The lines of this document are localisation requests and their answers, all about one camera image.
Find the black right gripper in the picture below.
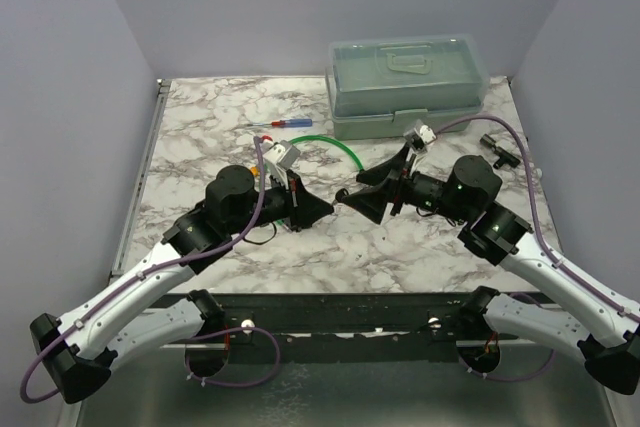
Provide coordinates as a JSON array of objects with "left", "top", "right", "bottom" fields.
[{"left": 342, "top": 142, "right": 471, "bottom": 223}]

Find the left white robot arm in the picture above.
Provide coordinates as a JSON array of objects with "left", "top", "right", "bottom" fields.
[{"left": 29, "top": 165, "right": 334, "bottom": 404}]

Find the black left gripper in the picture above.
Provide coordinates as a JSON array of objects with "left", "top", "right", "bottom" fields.
[{"left": 229, "top": 169, "right": 335, "bottom": 236}]

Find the black metal base rail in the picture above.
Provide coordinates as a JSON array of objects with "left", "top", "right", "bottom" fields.
[{"left": 164, "top": 291, "right": 521, "bottom": 366}]

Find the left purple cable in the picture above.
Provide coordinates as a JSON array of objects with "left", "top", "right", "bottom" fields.
[{"left": 19, "top": 135, "right": 282, "bottom": 404}]

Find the red blue screwdriver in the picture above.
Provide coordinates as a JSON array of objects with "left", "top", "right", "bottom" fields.
[{"left": 243, "top": 118, "right": 313, "bottom": 128}]

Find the black cylinder lock part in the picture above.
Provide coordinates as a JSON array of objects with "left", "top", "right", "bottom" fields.
[{"left": 480, "top": 134, "right": 521, "bottom": 170}]

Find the green translucent tool box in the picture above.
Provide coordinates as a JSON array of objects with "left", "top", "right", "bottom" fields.
[{"left": 325, "top": 34, "right": 489, "bottom": 140}]

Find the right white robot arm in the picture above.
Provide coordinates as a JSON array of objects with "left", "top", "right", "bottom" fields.
[{"left": 335, "top": 147, "right": 639, "bottom": 395}]

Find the aluminium side rail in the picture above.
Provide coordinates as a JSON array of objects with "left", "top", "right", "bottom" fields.
[{"left": 108, "top": 79, "right": 172, "bottom": 280}]

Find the green cable lock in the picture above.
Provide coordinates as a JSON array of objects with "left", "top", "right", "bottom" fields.
[{"left": 277, "top": 135, "right": 366, "bottom": 231}]

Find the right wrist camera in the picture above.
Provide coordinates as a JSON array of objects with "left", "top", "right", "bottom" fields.
[{"left": 403, "top": 120, "right": 436, "bottom": 154}]

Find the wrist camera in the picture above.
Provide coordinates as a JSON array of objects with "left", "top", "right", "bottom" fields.
[
  {"left": 263, "top": 141, "right": 300, "bottom": 174},
  {"left": 403, "top": 120, "right": 436, "bottom": 154}
]

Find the black head silver key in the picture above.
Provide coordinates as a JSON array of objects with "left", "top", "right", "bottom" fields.
[{"left": 334, "top": 188, "right": 349, "bottom": 204}]

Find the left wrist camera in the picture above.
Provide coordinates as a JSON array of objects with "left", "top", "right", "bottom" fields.
[{"left": 263, "top": 141, "right": 300, "bottom": 174}]

